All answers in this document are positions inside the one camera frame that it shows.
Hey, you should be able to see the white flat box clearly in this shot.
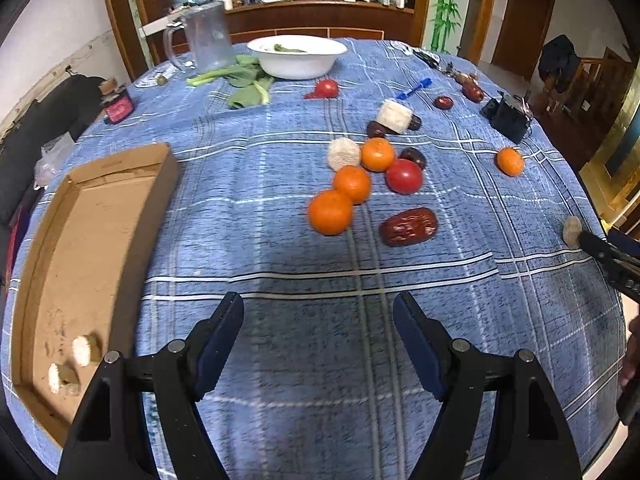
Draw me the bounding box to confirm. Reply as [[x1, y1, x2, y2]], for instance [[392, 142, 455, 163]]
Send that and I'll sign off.
[[140, 12, 188, 36]]

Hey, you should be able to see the small red tomato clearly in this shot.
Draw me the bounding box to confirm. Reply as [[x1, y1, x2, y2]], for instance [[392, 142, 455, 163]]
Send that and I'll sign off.
[[305, 79, 340, 100]]

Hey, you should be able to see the clear plastic pitcher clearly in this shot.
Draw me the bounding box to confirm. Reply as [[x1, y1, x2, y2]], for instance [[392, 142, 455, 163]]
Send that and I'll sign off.
[[162, 1, 235, 74]]

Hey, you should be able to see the wooden counter cabinet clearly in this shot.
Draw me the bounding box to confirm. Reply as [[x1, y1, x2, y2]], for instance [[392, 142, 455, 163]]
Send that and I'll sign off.
[[100, 0, 436, 68]]

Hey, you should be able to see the black jacket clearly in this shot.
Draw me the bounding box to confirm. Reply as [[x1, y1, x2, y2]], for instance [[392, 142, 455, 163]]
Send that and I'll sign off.
[[537, 35, 583, 93]]

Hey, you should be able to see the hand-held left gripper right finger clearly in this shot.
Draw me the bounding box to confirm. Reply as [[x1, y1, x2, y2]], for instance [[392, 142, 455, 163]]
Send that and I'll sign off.
[[392, 291, 583, 480]]

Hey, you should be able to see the black electronic device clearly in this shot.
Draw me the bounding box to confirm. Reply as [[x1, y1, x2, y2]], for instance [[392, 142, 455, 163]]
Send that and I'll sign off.
[[481, 91, 535, 144]]

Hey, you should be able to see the green leafy vegetable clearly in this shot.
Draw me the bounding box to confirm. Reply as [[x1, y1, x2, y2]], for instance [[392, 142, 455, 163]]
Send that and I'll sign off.
[[186, 55, 261, 87], [227, 76, 276, 110]]

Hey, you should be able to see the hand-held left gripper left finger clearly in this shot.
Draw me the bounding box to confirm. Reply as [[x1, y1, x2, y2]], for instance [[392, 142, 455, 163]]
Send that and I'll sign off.
[[57, 291, 246, 480]]

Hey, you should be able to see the bamboo wall sticker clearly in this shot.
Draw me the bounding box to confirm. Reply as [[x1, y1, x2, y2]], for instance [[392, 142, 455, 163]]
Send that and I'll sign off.
[[430, 0, 473, 53]]

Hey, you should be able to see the white bowl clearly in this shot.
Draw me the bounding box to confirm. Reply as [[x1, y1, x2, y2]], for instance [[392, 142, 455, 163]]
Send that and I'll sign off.
[[246, 35, 348, 80]]

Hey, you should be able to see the pink jar with cork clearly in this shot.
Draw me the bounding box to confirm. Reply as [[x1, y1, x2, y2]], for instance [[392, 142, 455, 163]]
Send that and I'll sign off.
[[102, 80, 135, 123]]

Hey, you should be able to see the black leather sofa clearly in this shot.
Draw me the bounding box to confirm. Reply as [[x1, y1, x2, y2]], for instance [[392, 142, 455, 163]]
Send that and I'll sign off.
[[0, 74, 108, 226]]

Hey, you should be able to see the brown cardboard tray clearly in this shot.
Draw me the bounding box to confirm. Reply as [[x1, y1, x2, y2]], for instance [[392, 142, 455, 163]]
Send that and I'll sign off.
[[9, 142, 180, 448]]

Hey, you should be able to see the beige yam chunk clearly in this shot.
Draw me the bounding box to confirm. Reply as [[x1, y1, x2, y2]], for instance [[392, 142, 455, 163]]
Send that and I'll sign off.
[[327, 137, 361, 171], [47, 362, 81, 397], [71, 335, 103, 367], [376, 99, 415, 135], [562, 216, 583, 247]]

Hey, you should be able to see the orange mandarin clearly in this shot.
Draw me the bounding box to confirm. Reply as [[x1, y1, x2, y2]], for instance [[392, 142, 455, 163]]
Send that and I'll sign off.
[[307, 189, 354, 236], [496, 146, 525, 177], [333, 164, 372, 205], [360, 137, 396, 173]]

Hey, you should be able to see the wooden chair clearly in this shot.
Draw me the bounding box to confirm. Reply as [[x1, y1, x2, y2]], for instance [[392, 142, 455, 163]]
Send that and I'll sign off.
[[545, 47, 636, 116]]

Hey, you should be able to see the person's right hand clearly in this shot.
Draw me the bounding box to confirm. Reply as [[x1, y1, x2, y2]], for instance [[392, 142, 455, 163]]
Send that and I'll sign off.
[[619, 316, 640, 387]]

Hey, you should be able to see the blue pen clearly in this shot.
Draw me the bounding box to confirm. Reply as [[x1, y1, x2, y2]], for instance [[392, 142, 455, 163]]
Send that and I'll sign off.
[[396, 77, 433, 100]]

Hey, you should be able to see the large red tomato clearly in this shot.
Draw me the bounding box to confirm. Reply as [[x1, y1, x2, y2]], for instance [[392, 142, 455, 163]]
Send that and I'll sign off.
[[385, 158, 424, 195]]

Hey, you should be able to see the brown wooden door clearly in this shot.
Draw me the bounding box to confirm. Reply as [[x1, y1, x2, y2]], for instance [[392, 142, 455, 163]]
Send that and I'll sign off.
[[492, 0, 556, 81]]

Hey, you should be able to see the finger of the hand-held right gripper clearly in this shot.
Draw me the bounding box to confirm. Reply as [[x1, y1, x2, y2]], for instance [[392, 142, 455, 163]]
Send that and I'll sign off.
[[577, 227, 640, 303]]

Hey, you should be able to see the large red jujube date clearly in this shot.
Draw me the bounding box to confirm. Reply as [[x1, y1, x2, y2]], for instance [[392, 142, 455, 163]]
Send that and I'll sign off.
[[378, 207, 439, 247]]

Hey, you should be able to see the clear plastic bag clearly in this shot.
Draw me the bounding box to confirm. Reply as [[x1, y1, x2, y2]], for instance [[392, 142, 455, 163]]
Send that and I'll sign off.
[[34, 132, 76, 188]]

